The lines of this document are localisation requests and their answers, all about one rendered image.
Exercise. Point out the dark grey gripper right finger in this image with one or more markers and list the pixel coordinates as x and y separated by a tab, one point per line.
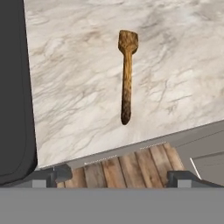
178	176

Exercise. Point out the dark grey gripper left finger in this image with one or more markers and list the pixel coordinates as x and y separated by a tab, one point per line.
59	173

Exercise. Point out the brown wooden spatula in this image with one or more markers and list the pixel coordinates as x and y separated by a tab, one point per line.
127	73

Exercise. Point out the grey cupboard door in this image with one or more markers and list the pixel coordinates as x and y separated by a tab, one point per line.
211	169

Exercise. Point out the grey drawer front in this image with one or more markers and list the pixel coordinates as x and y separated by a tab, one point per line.
204	145

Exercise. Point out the dark grey stove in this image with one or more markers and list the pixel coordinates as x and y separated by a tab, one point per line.
14	87

